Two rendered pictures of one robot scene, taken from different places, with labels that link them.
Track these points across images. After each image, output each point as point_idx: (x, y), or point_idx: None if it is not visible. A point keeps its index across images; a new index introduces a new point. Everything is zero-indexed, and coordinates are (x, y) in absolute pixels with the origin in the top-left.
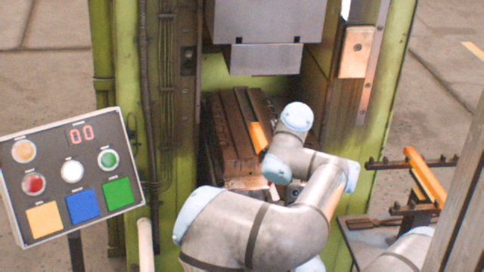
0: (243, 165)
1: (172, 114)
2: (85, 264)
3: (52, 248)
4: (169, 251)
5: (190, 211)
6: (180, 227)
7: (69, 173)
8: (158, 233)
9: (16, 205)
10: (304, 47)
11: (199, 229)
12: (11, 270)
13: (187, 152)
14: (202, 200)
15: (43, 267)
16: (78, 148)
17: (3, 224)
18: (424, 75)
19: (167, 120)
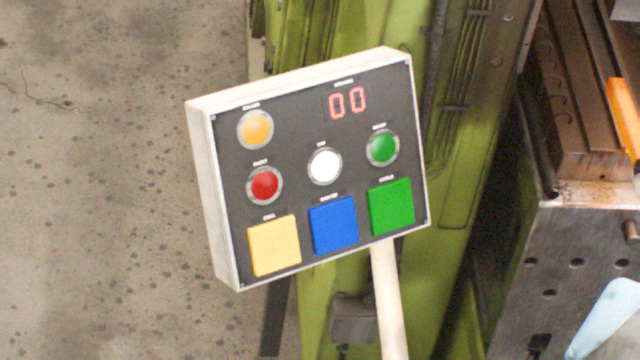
0: (594, 162)
1: (478, 54)
2: (212, 259)
3: (148, 220)
4: (409, 278)
5: (607, 323)
6: (586, 343)
7: (320, 169)
8: (401, 248)
9: (234, 219)
10: None
11: (616, 350)
12: (78, 257)
13: (487, 117)
14: (625, 308)
15: (135, 258)
16: (338, 126)
17: (52, 160)
18: None
19: (465, 62)
